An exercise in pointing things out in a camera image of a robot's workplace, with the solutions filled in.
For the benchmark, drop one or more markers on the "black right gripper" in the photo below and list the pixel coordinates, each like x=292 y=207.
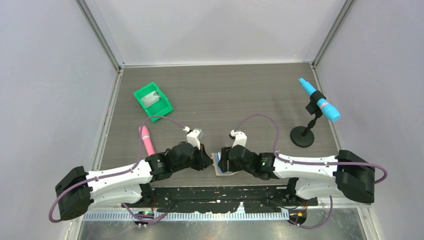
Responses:
x=223 y=163

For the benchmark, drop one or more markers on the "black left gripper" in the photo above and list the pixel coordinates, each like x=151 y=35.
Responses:
x=203 y=160

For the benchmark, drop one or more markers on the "beige card holder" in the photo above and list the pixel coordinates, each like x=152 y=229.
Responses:
x=220 y=173

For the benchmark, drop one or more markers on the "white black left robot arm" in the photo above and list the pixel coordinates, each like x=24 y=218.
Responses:
x=80 y=190

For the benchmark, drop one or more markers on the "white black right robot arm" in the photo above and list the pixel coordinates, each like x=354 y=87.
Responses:
x=344 y=174

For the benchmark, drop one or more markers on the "pink toy microphone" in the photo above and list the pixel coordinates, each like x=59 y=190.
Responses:
x=146 y=139

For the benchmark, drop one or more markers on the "green plastic bin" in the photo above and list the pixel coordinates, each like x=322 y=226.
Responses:
x=162 y=108

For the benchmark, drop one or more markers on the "black microphone stand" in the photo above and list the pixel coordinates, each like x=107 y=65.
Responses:
x=302 y=136

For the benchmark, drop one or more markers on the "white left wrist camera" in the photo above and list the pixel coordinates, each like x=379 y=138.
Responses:
x=194 y=136

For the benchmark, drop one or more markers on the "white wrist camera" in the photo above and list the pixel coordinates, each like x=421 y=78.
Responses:
x=194 y=136
x=239 y=138

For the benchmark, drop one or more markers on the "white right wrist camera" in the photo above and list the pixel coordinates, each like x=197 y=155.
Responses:
x=239 y=138

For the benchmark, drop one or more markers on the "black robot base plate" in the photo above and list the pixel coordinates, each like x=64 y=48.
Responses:
x=221 y=199

